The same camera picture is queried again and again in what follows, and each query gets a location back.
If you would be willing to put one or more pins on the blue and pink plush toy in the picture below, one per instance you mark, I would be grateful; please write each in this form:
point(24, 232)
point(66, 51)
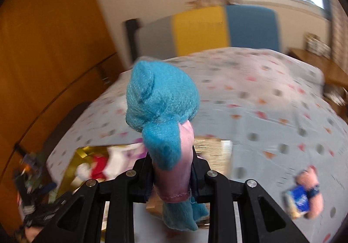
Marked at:
point(163, 96)

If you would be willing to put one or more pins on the printed bedsheet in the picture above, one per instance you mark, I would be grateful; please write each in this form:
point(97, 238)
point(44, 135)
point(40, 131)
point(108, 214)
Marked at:
point(244, 96)

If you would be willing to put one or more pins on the blue and white tissue pack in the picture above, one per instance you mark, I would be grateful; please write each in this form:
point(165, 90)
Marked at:
point(299, 201)

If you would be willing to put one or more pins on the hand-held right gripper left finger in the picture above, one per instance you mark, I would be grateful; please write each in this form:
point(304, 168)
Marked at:
point(141, 177)

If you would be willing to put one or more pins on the wooden desk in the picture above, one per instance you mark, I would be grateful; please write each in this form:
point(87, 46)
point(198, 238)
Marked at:
point(320, 63)

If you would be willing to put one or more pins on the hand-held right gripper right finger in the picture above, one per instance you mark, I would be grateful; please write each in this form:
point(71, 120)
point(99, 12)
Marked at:
point(199, 177)

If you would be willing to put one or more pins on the embossed metallic box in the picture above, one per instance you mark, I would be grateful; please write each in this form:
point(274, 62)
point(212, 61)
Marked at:
point(214, 156)

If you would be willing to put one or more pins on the orange wooden wardrobe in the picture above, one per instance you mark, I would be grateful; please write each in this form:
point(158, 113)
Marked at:
point(54, 42)

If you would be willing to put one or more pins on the red plush toy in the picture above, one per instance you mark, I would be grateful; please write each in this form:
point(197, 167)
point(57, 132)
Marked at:
point(99, 167)

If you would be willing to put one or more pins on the yellow grey blue headboard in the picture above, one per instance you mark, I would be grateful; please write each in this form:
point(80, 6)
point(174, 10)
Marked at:
point(201, 28)

